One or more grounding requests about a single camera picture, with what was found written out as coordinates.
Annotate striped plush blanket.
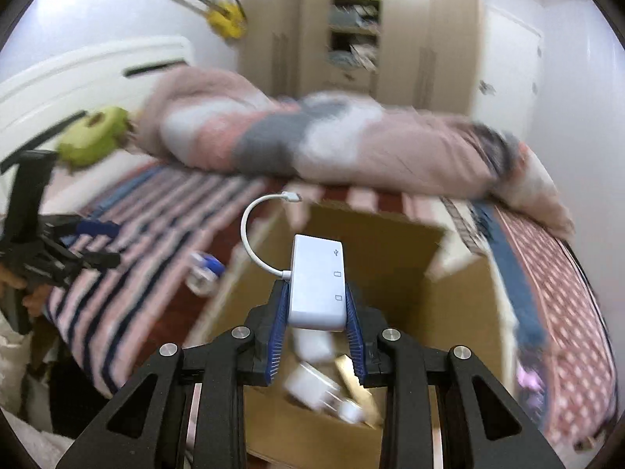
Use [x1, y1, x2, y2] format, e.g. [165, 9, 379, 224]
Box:
[46, 156, 616, 445]

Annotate green avocado plush toy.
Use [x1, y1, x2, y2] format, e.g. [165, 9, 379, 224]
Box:
[56, 106, 129, 168]

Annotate white USB hub adapter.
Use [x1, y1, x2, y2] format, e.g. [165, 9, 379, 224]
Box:
[239, 192, 348, 333]

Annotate beige wooden wardrobe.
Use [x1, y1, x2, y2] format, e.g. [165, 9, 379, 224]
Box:
[238, 0, 483, 115]

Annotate white bed headboard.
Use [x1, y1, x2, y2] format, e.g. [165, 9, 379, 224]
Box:
[1, 36, 195, 173]

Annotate left hand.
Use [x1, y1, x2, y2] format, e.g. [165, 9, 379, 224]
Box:
[0, 262, 52, 319]

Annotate white charger in box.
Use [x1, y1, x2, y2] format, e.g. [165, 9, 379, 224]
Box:
[284, 328, 364, 424]

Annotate white door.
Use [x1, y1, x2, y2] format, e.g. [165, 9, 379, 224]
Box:
[471, 6, 542, 140]

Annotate pink grey folded duvet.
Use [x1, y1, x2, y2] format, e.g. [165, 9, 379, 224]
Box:
[134, 66, 574, 239]

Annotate brown cardboard box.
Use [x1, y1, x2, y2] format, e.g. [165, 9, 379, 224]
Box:
[184, 199, 520, 469]

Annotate yellow toy guitar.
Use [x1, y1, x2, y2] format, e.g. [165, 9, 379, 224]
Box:
[196, 0, 247, 40]

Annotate white blue round device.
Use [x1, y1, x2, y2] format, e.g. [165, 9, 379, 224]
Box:
[186, 252, 226, 297]

